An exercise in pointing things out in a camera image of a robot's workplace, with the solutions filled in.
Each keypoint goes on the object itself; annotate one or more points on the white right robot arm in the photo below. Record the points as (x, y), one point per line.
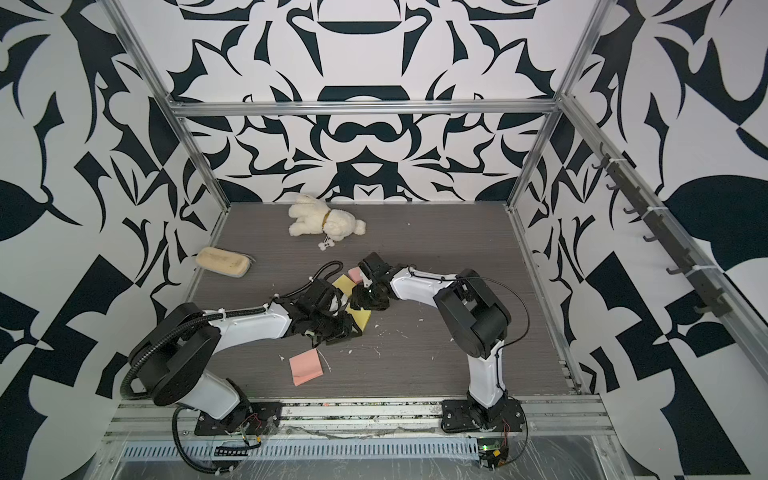
(475, 317)

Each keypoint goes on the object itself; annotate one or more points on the small pink memo pad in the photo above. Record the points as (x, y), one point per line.
(355, 274)

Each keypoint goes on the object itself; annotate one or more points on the black wall hook rack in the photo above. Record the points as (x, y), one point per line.
(666, 231)

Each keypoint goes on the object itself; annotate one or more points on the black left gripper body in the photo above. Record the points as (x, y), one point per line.
(333, 326)

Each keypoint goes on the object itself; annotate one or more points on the cream plush teddy bear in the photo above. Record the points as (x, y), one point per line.
(312, 216)

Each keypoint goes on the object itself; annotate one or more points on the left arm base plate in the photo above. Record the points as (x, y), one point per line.
(257, 419)

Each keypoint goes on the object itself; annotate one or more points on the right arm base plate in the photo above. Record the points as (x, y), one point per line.
(468, 415)

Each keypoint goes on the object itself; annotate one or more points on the beige oval sponge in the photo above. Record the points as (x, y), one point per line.
(223, 262)

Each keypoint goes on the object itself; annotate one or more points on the yellow memo pad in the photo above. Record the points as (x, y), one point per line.
(351, 287)

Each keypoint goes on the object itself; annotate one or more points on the large pink memo pad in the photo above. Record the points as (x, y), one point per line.
(305, 367)

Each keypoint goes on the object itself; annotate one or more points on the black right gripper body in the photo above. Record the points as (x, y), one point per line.
(365, 297)

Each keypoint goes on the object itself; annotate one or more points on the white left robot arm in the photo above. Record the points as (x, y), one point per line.
(170, 365)

